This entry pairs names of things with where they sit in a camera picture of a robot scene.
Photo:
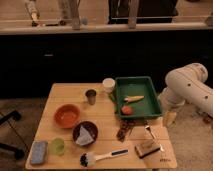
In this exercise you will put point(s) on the green plastic cup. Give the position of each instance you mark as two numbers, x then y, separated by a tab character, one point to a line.
57	147

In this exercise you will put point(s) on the red bowl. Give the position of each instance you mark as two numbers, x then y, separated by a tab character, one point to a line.
67	116

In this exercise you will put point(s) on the blue sponge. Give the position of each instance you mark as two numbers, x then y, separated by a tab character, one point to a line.
38	153

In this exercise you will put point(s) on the white handled dish brush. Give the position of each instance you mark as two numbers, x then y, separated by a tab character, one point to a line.
90	158

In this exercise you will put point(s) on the brown grape bunch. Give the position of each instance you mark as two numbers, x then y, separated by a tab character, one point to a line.
125	127

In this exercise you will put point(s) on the wooden block eraser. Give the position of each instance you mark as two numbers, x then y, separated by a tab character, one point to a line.
147	147

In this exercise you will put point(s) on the grey metal cup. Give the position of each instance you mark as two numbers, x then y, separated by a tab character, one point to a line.
91	96

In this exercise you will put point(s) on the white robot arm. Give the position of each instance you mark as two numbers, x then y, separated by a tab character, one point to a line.
186	84

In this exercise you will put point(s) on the red tomato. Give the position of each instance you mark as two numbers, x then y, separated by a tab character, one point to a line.
127	110

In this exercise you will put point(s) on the silver fork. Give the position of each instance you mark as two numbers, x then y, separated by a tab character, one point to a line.
148	128

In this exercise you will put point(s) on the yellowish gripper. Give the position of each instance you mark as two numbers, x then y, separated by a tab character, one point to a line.
168	118

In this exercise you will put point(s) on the green plastic tray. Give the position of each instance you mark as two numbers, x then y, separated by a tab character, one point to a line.
147	108

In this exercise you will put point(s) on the white paper cup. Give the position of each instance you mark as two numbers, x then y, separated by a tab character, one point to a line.
108	85

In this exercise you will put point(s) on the white crumpled napkin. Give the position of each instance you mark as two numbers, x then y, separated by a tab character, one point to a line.
85	137

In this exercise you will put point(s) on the dark brown bowl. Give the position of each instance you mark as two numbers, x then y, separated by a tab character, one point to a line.
90	126

